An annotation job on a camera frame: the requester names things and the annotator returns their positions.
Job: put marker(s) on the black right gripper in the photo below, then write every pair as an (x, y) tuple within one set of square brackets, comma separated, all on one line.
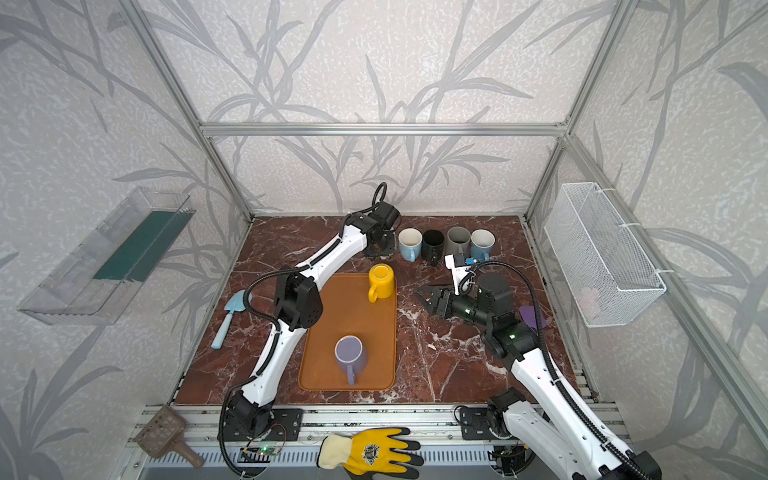
[(444, 302)]

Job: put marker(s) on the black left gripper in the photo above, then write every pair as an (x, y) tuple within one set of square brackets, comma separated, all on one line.
[(381, 241)]

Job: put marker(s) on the light blue mug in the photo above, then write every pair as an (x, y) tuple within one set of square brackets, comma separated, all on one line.
[(410, 244)]

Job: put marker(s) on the yellow mug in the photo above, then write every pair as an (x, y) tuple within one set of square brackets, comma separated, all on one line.
[(382, 282)]

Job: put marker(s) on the black mug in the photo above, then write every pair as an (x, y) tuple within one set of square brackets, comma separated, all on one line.
[(432, 248)]

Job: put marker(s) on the grey mug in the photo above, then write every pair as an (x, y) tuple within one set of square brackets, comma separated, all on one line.
[(457, 241)]

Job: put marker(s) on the teal dotted mug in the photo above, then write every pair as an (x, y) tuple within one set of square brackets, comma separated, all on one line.
[(482, 242)]

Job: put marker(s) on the purple mug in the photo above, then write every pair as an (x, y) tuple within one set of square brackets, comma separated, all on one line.
[(351, 357)]

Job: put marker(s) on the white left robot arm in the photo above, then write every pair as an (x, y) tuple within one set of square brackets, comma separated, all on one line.
[(247, 406)]

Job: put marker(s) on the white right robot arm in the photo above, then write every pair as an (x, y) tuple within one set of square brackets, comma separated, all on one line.
[(549, 416)]

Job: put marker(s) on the orange plastic tray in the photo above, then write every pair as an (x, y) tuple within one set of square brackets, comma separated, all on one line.
[(347, 311)]

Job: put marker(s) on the purple spatula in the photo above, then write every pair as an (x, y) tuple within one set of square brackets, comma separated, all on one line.
[(527, 313)]

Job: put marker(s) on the pink object in basket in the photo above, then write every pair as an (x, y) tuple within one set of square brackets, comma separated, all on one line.
[(588, 300)]

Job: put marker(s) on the yellow black work glove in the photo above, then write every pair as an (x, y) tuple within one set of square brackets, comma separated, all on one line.
[(374, 451)]

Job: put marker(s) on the light blue spatula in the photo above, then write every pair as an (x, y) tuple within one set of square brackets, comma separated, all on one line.
[(236, 304)]

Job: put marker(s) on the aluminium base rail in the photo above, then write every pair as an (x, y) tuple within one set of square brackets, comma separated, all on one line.
[(433, 425)]

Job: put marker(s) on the white wire wall basket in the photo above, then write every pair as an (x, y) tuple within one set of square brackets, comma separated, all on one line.
[(597, 248)]

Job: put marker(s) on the clear plastic wall bin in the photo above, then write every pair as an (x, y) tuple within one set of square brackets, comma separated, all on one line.
[(96, 282)]

